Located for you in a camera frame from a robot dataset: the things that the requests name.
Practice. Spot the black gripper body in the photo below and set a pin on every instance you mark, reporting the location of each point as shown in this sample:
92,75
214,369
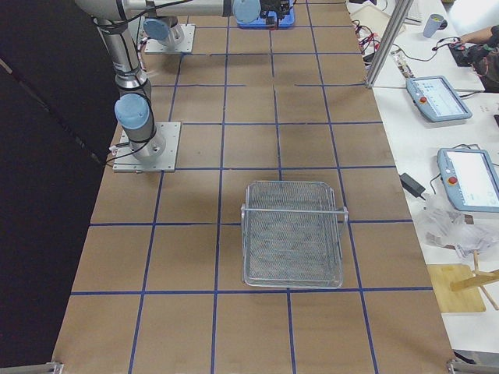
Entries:
274,15

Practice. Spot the person forearm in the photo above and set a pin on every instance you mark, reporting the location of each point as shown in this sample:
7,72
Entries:
488,35

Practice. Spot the blue plastic tray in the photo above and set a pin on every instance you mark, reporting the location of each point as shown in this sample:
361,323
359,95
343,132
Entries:
262,23

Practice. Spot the blue grey mug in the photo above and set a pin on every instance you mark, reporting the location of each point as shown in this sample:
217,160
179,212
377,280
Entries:
434,23

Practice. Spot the upper teach pendant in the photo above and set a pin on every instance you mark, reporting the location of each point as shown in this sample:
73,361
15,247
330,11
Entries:
436,102

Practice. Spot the teach pendant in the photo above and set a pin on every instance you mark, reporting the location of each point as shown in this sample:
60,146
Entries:
469,178
436,102

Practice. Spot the black power adapter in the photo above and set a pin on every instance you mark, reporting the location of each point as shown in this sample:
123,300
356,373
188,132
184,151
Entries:
410,185

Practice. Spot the lower teach pendant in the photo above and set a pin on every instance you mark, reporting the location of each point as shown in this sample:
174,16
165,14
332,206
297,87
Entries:
469,178

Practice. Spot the crumpled plastic bag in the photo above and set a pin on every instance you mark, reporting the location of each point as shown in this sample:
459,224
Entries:
444,226

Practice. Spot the wooden stand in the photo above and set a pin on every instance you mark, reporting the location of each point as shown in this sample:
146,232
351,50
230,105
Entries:
478,279

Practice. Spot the wooden cutting board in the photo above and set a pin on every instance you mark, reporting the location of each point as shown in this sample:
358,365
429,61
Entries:
451,298

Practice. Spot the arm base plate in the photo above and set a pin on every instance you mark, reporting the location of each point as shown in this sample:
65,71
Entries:
185,47
158,155

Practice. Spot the aluminium frame post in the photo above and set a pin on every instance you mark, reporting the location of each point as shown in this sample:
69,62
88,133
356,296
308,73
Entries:
394,25

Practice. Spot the silver wire mesh shelf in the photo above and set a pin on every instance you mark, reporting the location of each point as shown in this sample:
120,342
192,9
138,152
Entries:
291,235

